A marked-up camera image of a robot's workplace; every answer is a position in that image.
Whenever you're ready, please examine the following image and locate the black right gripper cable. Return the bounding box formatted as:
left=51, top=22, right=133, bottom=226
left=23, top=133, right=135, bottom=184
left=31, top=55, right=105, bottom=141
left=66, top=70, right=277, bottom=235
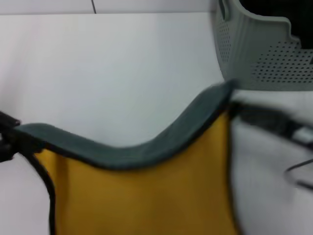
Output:
left=284, top=158, right=313, bottom=190

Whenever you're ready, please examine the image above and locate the grey perforated plastic storage box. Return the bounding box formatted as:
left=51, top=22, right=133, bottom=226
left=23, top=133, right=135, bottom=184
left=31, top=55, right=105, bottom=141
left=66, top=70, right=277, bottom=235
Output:
left=212, top=0, right=313, bottom=92

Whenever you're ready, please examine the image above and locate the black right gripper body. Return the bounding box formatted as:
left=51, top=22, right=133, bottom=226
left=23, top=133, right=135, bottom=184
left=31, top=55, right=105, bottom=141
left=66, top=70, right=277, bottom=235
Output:
left=240, top=109, right=313, bottom=154

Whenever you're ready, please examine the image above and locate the yellow grey towel black trim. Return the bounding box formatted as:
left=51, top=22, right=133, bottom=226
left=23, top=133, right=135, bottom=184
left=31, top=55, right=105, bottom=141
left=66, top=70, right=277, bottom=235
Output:
left=13, top=79, right=246, bottom=235

